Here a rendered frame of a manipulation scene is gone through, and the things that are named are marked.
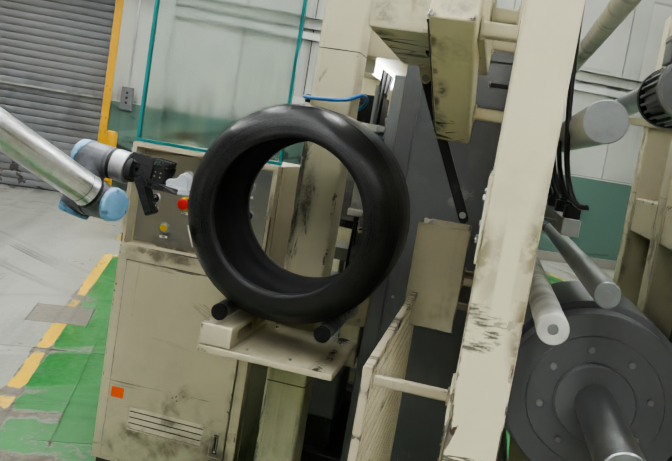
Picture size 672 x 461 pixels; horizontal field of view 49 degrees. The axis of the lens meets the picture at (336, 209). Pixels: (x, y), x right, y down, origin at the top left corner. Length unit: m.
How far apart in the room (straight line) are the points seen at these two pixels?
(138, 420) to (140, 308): 0.42
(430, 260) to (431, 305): 0.13
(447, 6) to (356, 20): 0.79
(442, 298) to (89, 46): 9.36
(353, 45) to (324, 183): 0.42
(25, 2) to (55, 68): 0.95
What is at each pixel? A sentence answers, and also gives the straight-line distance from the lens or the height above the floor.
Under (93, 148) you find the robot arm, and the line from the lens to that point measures 2.17.
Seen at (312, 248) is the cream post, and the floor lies 1.05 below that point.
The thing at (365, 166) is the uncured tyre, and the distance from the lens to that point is 1.81.
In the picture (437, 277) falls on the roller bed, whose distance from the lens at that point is 2.12.
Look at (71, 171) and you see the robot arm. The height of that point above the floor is 1.21.
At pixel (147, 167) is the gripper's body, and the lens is 2.09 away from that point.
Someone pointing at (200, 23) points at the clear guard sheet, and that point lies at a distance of 2.70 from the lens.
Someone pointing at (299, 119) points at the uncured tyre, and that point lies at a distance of 1.85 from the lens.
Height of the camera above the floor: 1.40
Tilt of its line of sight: 5 degrees down
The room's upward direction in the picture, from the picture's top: 9 degrees clockwise
